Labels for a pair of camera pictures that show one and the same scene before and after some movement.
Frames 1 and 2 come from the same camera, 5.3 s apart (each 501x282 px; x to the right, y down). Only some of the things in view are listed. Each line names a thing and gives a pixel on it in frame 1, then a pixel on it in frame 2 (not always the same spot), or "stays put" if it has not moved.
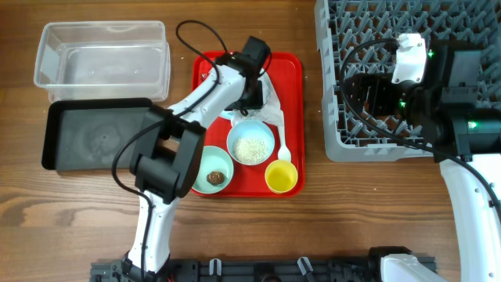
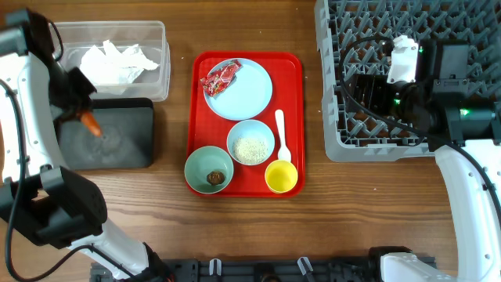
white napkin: [271, 111] -> [113, 66]
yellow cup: [280, 176] stays put
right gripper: [378, 84] stays put
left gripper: [257, 99] -> [83, 100]
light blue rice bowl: [250, 142] stays put
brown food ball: [215, 178] stays put
